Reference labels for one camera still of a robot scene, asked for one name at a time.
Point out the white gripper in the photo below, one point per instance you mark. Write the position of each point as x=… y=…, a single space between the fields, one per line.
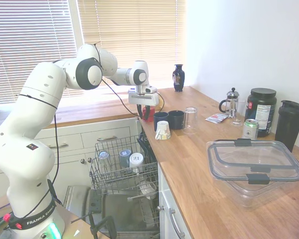
x=143 y=99

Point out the red speckled mug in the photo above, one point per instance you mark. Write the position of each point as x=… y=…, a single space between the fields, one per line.
x=145 y=117

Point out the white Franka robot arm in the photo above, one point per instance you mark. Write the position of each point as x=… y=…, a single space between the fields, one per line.
x=40 y=112

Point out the dark blue mug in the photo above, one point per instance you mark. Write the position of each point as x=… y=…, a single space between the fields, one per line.
x=176 y=120
x=160 y=120

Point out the yellow mug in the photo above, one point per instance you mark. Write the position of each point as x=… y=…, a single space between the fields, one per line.
x=161 y=103

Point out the gray mug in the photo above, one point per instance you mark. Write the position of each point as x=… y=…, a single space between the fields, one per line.
x=125 y=159

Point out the white mug with printed base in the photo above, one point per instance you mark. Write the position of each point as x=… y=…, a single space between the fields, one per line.
x=136 y=163

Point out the stainless dishwasher door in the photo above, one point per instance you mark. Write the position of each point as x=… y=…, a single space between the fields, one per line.
x=119 y=211

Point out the white patterned cup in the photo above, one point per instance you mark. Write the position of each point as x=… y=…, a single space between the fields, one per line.
x=163 y=130

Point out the black kitchen utensil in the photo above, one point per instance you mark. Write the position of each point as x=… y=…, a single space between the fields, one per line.
x=142 y=145

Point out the clear glass tumbler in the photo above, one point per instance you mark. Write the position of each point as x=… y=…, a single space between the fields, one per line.
x=190 y=120

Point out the dark blue vase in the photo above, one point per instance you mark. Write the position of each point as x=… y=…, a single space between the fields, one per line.
x=178 y=79

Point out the clear glass with label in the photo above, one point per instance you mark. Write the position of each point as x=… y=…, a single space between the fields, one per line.
x=104 y=160

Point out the red and white packet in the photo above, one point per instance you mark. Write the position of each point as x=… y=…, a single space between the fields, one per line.
x=215 y=118

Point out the silver cabinet knob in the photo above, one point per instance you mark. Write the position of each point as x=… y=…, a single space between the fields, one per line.
x=90 y=160
x=160 y=208
x=82 y=161

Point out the white bowl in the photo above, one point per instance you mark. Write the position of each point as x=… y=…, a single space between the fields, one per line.
x=147 y=190

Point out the beige window blinds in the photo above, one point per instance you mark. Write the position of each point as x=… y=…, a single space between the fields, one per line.
x=134 y=32

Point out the glass french press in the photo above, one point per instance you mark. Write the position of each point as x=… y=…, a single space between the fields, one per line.
x=232 y=104

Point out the clear drinking glass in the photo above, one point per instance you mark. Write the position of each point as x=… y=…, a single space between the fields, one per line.
x=241 y=113

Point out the white and green can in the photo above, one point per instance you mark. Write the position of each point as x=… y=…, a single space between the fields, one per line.
x=250 y=129

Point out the black protein powder tub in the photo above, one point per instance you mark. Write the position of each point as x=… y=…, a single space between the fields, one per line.
x=261 y=112

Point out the clear lid with black latches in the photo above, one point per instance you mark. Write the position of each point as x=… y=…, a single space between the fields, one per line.
x=254 y=154

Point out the white window blinds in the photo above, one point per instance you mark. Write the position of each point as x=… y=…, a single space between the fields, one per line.
x=27 y=37

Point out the clear plastic food container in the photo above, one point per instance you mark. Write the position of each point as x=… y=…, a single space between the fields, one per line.
x=259 y=194

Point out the black shaker bottle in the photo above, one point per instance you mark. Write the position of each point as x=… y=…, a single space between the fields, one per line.
x=289 y=124

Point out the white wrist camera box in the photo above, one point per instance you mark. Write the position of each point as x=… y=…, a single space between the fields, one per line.
x=149 y=88

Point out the black camera stand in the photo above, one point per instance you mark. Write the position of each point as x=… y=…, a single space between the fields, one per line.
x=92 y=224

